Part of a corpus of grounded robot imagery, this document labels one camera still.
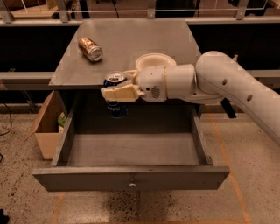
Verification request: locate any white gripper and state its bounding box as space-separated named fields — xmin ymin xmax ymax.
xmin=101 ymin=66 xmax=167 ymax=102

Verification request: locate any blue pepsi can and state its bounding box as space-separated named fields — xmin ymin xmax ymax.
xmin=103 ymin=71 xmax=128 ymax=118

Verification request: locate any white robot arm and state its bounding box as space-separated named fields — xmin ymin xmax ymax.
xmin=101 ymin=51 xmax=280 ymax=144

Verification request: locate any gold brown soda can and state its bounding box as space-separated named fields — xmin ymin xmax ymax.
xmin=78 ymin=38 xmax=102 ymax=62

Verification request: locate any grey open top drawer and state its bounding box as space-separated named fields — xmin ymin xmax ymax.
xmin=33 ymin=92 xmax=230 ymax=192

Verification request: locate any metal drawer knob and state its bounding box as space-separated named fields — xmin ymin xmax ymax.
xmin=129 ymin=180 xmax=137 ymax=188

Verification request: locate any white paper bowl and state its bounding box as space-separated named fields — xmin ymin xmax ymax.
xmin=136 ymin=53 xmax=177 ymax=71

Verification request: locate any grey cabinet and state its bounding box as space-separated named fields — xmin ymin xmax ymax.
xmin=48 ymin=18 xmax=217 ymax=119

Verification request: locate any green bag in box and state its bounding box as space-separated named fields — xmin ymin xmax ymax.
xmin=57 ymin=112 xmax=67 ymax=128

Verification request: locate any cardboard box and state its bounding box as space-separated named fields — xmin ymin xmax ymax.
xmin=26 ymin=91 xmax=67 ymax=159

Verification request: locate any clear sanitizer bottle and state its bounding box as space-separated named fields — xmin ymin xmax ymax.
xmin=233 ymin=54 xmax=238 ymax=61

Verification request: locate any black cable on floor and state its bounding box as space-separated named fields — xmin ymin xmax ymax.
xmin=0 ymin=101 xmax=14 ymax=163

